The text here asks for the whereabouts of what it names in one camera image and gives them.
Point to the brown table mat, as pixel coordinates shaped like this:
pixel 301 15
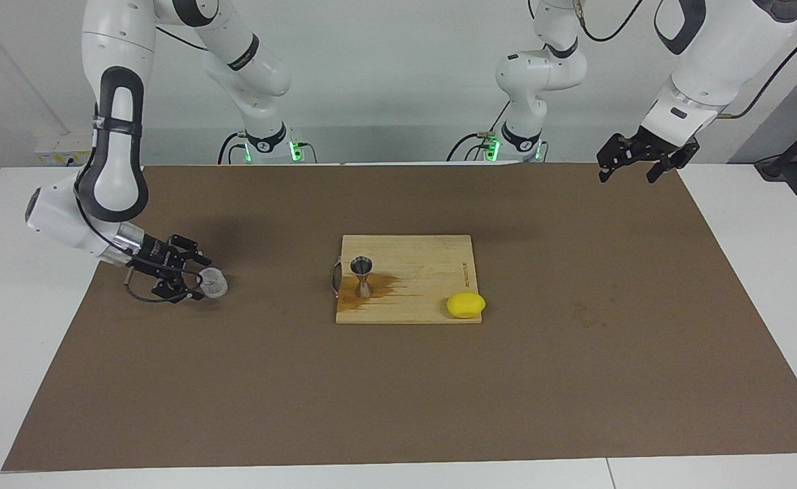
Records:
pixel 575 394

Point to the steel double jigger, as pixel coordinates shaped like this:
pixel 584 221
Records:
pixel 362 280

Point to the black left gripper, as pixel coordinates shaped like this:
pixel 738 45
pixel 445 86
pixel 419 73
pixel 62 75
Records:
pixel 666 149

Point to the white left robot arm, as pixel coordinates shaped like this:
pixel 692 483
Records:
pixel 717 61

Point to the clear plastic cup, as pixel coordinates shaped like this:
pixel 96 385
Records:
pixel 214 284

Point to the yellow lemon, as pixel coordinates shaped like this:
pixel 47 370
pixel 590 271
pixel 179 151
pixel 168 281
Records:
pixel 466 305

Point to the white wall socket box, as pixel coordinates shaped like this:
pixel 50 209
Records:
pixel 56 148

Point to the black slanted stand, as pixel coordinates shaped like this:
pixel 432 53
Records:
pixel 795 144

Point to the bamboo cutting board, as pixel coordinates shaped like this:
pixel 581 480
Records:
pixel 432 272

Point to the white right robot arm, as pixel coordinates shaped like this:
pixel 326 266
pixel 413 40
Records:
pixel 110 176

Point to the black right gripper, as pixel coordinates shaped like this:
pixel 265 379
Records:
pixel 157 255

